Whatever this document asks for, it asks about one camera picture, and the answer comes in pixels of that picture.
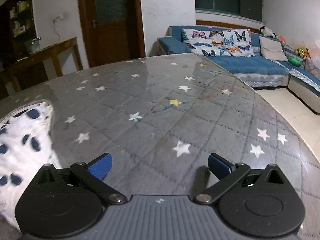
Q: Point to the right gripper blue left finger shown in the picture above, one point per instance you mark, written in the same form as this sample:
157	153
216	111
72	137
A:
90	176

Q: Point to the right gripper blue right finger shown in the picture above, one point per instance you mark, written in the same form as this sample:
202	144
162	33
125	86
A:
228	175

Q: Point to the white polka dot garment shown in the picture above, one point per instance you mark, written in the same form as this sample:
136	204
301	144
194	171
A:
26	145

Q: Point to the grey star tablecloth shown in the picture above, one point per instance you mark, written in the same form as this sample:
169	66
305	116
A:
161	117

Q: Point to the blue corner sofa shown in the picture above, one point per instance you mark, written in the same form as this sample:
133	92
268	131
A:
256	71

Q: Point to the wooden side table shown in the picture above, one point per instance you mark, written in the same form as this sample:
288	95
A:
51	52

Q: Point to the green plush toy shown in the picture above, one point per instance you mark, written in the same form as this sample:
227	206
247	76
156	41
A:
294	61

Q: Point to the butterfly print blanket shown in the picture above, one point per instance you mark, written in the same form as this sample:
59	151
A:
232	42

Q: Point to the beige cushion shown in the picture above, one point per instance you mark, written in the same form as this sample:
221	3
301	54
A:
271	50

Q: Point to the glass jar on table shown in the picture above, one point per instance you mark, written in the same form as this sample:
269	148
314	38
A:
33	45

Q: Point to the black white plush toy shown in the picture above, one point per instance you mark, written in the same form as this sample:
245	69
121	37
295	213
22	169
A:
267	32

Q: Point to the brown wooden door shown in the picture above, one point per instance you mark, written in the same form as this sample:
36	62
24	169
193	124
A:
112	30

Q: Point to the dark wall shelf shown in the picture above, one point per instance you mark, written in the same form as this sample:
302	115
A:
17	28

